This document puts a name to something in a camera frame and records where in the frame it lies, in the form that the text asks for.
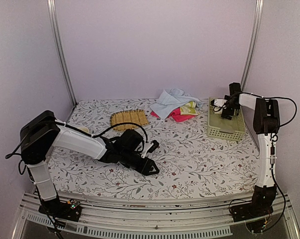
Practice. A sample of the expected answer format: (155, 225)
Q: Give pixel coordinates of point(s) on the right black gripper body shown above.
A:
(234, 105)

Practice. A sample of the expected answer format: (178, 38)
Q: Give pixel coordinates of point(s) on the cream ceramic mug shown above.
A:
(84, 129)

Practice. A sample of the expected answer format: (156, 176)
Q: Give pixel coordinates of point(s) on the front aluminium rail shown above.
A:
(200, 218)

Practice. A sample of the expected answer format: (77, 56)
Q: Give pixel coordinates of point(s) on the woven bamboo tray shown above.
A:
(134, 116)

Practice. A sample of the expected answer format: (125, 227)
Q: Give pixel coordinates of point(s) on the right aluminium post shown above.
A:
(253, 41)

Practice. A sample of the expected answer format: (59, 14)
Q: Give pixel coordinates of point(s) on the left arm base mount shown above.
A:
(70, 210)

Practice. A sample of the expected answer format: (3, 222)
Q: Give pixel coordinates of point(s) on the light blue towel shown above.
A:
(171, 100)

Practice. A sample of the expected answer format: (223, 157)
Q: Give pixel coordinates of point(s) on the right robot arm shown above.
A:
(266, 124)

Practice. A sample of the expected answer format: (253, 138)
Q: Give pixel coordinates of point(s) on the yellow green patterned towel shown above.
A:
(189, 109)

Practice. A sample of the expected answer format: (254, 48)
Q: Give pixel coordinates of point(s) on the aluminium post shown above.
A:
(253, 41)
(60, 52)

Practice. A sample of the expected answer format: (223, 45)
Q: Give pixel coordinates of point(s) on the left aluminium post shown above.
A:
(60, 52)

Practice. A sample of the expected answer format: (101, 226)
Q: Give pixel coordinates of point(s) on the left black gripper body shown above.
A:
(127, 160)

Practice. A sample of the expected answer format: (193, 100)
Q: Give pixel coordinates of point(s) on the cream towel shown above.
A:
(217, 110)

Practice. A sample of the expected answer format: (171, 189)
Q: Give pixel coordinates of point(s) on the green plastic basket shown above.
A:
(232, 129)

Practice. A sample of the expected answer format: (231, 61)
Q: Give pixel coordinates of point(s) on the pink towel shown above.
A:
(177, 115)

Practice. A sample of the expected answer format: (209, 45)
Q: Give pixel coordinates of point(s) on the floral tablecloth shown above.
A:
(191, 164)

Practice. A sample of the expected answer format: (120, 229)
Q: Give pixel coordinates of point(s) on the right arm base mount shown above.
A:
(260, 205)

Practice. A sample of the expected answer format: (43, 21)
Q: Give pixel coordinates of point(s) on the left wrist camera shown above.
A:
(149, 147)

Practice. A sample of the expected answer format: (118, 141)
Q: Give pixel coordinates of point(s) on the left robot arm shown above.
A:
(45, 132)

